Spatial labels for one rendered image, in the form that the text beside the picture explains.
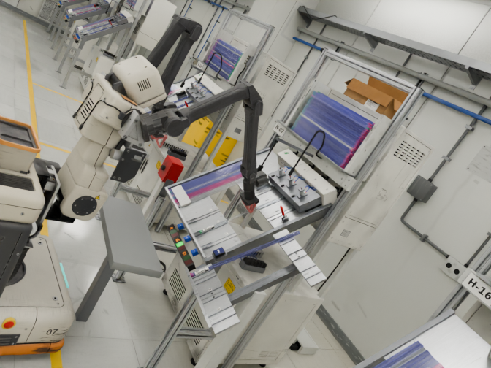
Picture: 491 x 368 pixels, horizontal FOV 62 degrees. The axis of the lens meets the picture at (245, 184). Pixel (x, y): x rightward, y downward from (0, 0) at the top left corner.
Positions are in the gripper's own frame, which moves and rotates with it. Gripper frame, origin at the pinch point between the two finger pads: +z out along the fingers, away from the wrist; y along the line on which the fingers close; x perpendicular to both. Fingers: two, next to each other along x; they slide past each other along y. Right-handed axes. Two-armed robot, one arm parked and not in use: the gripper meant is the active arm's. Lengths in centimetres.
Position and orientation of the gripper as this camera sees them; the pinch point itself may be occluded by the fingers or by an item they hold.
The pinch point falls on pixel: (250, 210)
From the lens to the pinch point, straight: 217.5
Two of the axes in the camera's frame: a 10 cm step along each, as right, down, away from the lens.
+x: -9.0, 2.8, -3.3
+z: 0.5, 8.3, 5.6
